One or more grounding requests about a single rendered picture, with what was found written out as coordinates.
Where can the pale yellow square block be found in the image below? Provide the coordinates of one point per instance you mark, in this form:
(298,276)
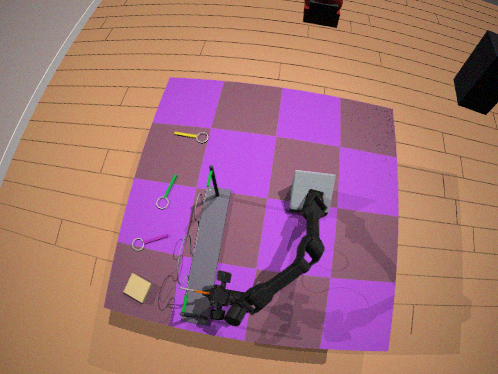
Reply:
(138,288)

